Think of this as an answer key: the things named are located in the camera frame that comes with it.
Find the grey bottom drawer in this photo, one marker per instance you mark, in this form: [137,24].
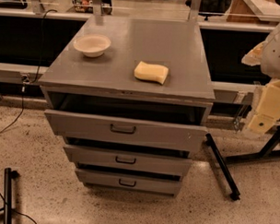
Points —
[132,182]

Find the grey drawer cabinet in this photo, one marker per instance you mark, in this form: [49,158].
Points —
[131,117]

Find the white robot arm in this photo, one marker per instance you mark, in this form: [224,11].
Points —
[267,55]

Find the white bowl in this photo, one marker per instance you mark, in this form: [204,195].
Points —
[93,45]

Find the grey top drawer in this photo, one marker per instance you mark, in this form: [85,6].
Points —
[126,131]

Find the yellow sponge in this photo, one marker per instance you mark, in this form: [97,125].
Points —
[149,72]

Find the grey railing frame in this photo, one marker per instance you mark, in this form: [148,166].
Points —
[18,72]

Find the grey drawer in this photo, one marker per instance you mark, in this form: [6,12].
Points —
[126,131]
[126,160]
[132,182]

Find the black stand left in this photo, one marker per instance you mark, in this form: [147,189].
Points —
[7,196]

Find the grey middle drawer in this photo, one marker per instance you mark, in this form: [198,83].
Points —
[126,160]

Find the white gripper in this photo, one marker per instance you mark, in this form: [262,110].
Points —
[276,57]

